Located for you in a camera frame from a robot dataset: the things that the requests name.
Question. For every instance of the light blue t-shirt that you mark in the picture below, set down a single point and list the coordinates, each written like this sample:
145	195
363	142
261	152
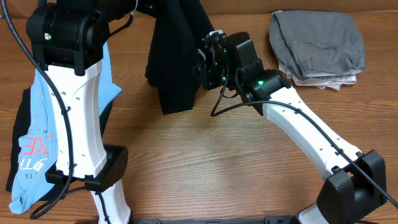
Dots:
38	153

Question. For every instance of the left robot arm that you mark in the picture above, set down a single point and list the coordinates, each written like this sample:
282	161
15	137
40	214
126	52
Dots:
67	40

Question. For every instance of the black t-shirt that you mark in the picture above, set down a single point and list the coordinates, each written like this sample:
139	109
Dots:
179	28

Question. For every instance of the black shirt under pile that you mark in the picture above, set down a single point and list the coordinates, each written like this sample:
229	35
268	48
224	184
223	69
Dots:
20	128

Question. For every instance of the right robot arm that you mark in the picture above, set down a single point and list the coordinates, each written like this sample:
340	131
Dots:
354	183

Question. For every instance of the grey folded trousers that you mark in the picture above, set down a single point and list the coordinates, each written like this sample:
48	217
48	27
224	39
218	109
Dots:
314	44

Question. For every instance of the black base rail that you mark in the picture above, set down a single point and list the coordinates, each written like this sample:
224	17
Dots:
214	221

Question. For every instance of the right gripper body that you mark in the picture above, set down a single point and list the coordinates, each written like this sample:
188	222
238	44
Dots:
212	75

